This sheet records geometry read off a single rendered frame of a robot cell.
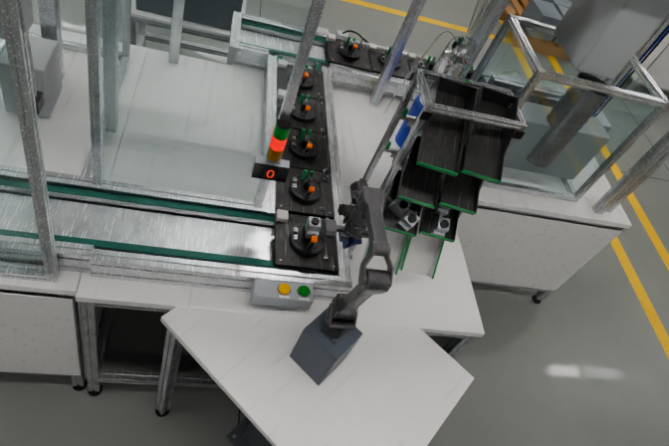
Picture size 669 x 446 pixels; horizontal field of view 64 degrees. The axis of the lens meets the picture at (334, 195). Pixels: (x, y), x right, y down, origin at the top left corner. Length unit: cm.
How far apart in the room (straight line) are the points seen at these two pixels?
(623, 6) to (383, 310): 150
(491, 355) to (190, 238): 201
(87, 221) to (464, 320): 146
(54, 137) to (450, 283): 170
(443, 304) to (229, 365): 89
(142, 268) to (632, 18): 207
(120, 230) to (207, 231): 30
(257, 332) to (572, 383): 223
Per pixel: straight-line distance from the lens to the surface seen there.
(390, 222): 188
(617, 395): 380
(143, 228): 201
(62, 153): 232
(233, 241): 201
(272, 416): 180
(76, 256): 190
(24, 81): 134
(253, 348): 187
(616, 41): 254
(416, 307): 216
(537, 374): 348
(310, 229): 192
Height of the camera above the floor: 252
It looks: 45 degrees down
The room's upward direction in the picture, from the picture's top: 24 degrees clockwise
